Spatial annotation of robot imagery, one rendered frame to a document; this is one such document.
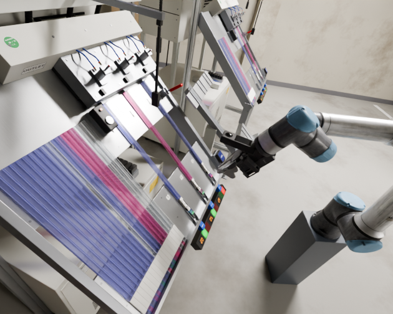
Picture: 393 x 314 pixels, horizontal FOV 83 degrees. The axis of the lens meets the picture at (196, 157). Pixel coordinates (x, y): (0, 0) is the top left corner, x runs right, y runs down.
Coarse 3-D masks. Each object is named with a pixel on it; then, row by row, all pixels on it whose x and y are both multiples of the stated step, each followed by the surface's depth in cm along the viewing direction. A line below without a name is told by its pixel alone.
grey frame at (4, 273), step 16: (0, 0) 44; (16, 0) 46; (32, 0) 49; (48, 0) 52; (64, 0) 55; (80, 0) 59; (128, 0) 75; (0, 256) 70; (0, 272) 72; (16, 288) 82; (32, 304) 94
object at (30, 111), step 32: (0, 96) 50; (32, 96) 55; (64, 96) 61; (160, 96) 91; (0, 128) 48; (32, 128) 53; (64, 128) 58; (128, 128) 74; (0, 160) 46; (0, 192) 45; (32, 224) 47
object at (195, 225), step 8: (216, 176) 104; (216, 184) 99; (208, 200) 91; (200, 216) 85; (192, 232) 79; (184, 248) 75; (184, 256) 73; (176, 264) 71; (176, 272) 69; (168, 280) 67; (168, 288) 65; (160, 296) 64; (160, 304) 62; (152, 312) 60
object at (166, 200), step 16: (192, 160) 94; (208, 160) 104; (176, 176) 84; (192, 176) 91; (208, 176) 99; (160, 192) 76; (192, 192) 89; (208, 192) 97; (160, 208) 74; (176, 208) 80; (192, 208) 86; (176, 224) 77; (192, 224) 83; (112, 288) 56; (128, 304) 57
